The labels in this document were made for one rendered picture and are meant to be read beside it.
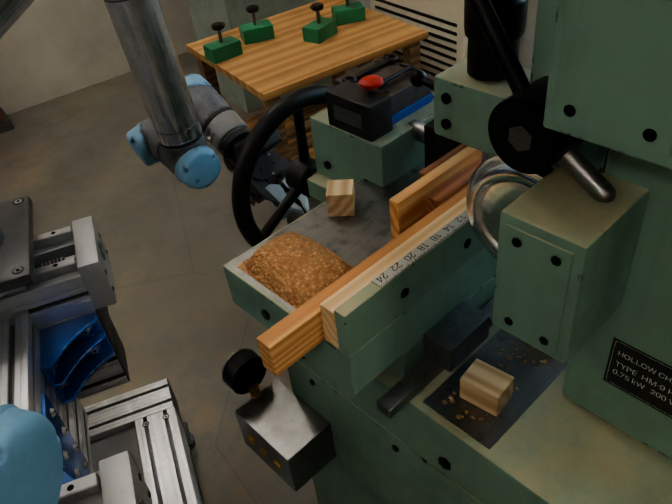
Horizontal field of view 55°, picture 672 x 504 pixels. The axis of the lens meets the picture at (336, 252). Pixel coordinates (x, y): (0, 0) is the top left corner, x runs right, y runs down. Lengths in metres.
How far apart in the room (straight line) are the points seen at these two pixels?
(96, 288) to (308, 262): 0.47
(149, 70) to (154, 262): 1.32
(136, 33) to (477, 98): 0.55
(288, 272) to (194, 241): 1.66
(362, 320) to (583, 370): 0.22
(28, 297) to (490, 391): 0.70
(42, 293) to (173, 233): 1.37
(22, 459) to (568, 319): 0.39
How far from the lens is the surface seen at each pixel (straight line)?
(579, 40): 0.41
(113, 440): 1.54
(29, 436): 0.50
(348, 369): 0.64
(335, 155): 0.88
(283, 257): 0.70
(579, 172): 0.50
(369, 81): 0.81
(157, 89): 1.06
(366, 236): 0.75
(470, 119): 0.70
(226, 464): 1.67
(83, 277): 1.06
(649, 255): 0.56
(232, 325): 1.97
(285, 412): 0.94
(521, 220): 0.48
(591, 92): 0.42
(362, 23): 2.43
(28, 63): 3.67
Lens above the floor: 1.37
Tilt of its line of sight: 39 degrees down
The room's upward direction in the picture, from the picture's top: 7 degrees counter-clockwise
